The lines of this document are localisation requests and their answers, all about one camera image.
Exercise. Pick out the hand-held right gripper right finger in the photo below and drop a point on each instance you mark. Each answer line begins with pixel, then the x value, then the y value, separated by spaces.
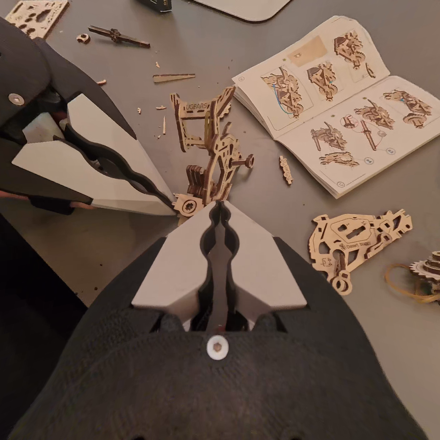
pixel 264 271

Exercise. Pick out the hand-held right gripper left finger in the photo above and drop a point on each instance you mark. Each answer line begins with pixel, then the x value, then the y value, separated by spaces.
pixel 175 271

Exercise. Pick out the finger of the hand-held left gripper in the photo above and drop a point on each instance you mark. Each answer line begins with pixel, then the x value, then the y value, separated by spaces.
pixel 68 168
pixel 113 137

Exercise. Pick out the wooden buggy model frame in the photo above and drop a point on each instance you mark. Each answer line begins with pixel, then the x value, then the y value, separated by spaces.
pixel 223 147

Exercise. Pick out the black model kit box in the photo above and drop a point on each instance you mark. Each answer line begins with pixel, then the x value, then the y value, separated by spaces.
pixel 154 4

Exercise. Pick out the person's left hand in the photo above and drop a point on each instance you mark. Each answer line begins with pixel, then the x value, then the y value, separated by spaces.
pixel 84 206

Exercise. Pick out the scattered small wooden offcuts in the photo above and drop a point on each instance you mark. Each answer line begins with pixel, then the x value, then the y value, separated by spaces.
pixel 164 125

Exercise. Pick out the thin wooden wedge stick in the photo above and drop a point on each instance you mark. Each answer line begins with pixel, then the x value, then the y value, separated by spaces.
pixel 165 78

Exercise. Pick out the wooden sheet with round holes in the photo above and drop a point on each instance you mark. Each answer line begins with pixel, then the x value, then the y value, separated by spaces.
pixel 62 8

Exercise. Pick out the wooden buggy side panel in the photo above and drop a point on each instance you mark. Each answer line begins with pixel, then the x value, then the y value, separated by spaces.
pixel 343 247

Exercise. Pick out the dark wooden axle rod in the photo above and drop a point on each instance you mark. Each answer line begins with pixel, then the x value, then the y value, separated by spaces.
pixel 115 35

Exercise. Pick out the yellow rubber band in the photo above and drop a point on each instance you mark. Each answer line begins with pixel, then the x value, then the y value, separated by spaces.
pixel 386 276

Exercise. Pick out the pale rounded stand base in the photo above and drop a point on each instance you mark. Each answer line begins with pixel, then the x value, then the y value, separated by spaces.
pixel 247 8

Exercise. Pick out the open instruction booklet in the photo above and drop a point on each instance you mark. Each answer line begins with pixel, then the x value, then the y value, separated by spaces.
pixel 416 141

